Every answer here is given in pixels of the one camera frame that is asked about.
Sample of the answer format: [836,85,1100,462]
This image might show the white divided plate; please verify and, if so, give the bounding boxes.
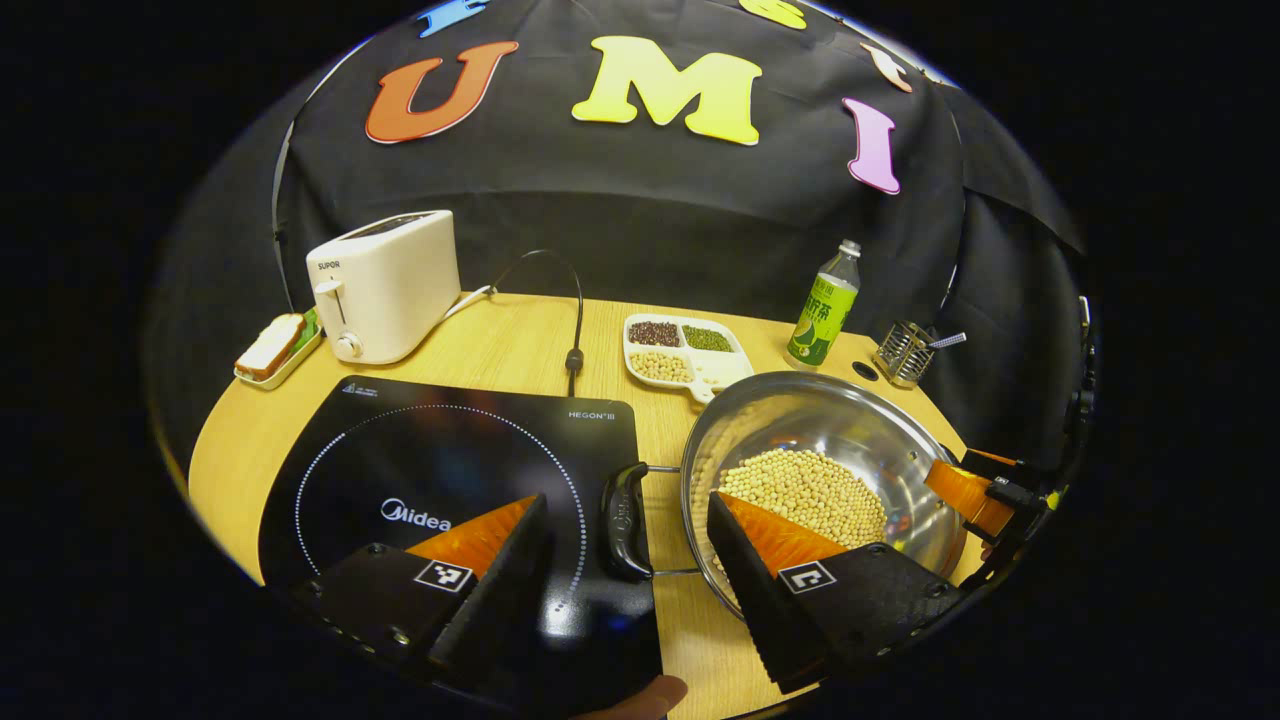
[622,313,756,405]

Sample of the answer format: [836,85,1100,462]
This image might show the black induction cooktop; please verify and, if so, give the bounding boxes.
[258,375,663,716]

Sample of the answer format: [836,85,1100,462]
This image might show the green drink bottle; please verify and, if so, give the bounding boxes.
[785,240,863,372]

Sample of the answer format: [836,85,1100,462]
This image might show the white toaster cord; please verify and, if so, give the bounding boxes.
[443,285,498,322]

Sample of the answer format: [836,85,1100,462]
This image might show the white toaster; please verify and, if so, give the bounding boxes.
[305,210,463,366]

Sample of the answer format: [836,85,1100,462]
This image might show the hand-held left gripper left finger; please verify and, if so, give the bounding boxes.
[290,493,553,693]

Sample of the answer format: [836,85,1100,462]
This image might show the soybeans in pot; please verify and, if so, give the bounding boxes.
[715,448,889,551]

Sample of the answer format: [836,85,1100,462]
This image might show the metal mesh utensil holder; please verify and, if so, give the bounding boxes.
[873,320,937,390]

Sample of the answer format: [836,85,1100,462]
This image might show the black power cable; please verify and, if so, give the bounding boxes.
[493,249,587,398]

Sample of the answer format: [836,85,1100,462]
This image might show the black backdrop cloth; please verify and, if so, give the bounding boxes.
[145,0,1091,471]

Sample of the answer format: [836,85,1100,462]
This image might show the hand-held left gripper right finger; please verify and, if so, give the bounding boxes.
[707,490,966,693]

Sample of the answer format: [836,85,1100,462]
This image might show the small pile of soybeans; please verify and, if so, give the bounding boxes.
[630,351,694,385]

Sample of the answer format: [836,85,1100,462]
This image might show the bread slice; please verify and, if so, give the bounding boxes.
[236,313,306,381]

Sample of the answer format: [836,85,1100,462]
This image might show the stainless steel pot black handle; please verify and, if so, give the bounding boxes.
[600,372,971,623]

